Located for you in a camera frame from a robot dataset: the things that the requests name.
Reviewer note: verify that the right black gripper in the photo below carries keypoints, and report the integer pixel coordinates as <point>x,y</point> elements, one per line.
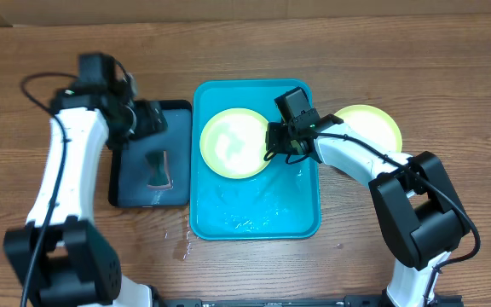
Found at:
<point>274,139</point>

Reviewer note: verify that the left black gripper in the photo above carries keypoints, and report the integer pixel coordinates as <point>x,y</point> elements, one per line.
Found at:
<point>150,120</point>

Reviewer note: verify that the yellow-green plate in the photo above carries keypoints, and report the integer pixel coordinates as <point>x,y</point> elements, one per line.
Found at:
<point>232,143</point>
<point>374,124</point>

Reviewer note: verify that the green brown sponge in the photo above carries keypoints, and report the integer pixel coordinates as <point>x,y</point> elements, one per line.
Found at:
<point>159,166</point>

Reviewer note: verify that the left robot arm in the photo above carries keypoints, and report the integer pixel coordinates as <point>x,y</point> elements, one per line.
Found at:
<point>59,256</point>

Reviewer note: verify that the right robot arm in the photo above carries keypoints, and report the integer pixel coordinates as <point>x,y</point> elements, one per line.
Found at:
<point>419,212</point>

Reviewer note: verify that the teal plastic tray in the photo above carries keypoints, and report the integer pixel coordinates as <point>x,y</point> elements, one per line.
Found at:
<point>281,202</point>

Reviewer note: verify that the black water tray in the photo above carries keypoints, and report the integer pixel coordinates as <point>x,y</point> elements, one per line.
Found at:
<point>130,171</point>

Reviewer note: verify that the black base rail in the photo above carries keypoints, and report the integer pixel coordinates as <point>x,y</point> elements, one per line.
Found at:
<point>271,302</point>

